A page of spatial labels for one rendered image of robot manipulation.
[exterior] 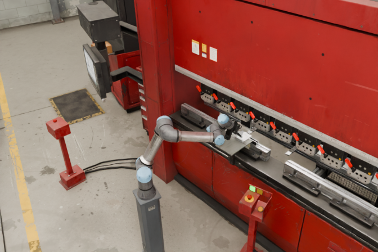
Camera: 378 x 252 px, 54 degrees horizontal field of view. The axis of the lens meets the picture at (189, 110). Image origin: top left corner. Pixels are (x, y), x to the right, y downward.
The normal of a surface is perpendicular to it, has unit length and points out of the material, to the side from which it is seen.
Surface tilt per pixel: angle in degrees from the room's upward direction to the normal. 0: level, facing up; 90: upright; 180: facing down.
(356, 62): 90
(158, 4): 90
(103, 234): 0
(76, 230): 0
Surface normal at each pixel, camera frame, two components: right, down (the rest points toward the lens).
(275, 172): -0.03, -0.84
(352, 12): -0.73, 0.39
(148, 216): 0.47, 0.47
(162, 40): 0.68, 0.38
